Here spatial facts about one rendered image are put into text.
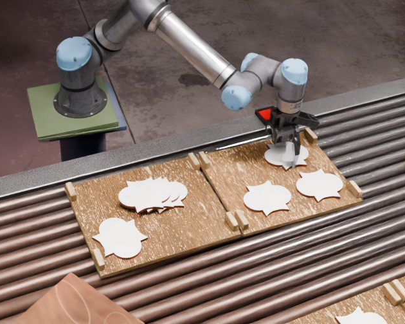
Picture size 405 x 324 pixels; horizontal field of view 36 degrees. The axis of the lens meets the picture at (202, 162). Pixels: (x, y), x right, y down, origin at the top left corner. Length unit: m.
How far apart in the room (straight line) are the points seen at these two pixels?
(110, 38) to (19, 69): 2.00
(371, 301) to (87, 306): 0.73
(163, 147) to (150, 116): 1.61
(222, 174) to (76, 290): 0.65
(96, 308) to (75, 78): 0.91
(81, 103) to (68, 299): 0.88
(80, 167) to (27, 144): 1.54
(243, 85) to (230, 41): 2.67
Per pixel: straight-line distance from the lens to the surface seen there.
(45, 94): 2.30
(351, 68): 4.34
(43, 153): 3.42
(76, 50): 2.10
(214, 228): 1.76
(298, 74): 1.77
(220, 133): 2.11
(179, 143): 2.05
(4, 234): 1.80
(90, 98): 2.17
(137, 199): 1.78
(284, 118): 1.89
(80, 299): 1.48
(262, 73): 1.80
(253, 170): 1.95
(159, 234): 1.73
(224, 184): 1.89
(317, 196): 1.90
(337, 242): 1.83
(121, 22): 2.05
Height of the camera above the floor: 2.24
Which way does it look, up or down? 42 degrees down
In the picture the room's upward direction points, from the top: 6 degrees clockwise
